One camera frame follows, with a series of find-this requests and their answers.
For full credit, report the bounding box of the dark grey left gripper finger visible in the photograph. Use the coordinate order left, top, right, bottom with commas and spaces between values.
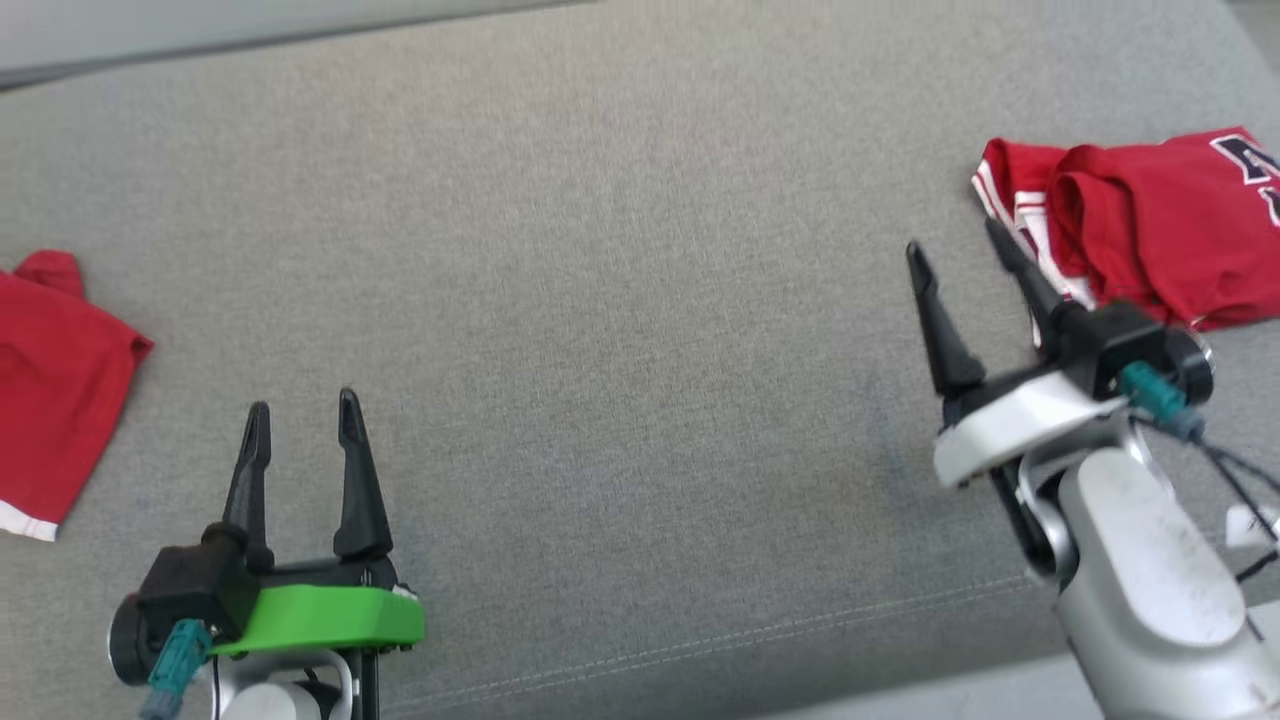
221, 402, 275, 573
333, 388, 394, 561

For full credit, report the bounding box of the white cable label tag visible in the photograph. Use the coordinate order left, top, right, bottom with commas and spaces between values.
1224, 503, 1280, 550

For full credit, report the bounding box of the right camera cable teal plug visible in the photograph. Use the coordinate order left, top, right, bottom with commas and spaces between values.
1117, 361, 1280, 583

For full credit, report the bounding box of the red white-sleeved T-shirt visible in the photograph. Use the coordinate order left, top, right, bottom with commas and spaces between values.
972, 127, 1280, 351

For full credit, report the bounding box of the red garment with white hem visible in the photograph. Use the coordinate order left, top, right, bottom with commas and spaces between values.
0, 250, 156, 543

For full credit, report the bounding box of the camera cable teal plug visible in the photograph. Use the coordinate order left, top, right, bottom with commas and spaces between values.
138, 618, 215, 720
1117, 361, 1280, 583

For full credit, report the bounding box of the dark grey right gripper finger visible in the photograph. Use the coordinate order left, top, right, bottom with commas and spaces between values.
906, 241, 988, 397
984, 217, 1069, 346

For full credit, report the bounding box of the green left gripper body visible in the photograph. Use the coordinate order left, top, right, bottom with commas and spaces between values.
108, 555, 427, 687

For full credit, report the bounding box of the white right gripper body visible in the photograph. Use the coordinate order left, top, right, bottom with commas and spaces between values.
932, 328, 1217, 492

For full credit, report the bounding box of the left camera cable teal plug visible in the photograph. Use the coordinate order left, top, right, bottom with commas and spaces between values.
138, 618, 215, 720

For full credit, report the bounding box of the grey fabric sofa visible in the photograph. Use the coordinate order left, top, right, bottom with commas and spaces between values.
0, 0, 1280, 720

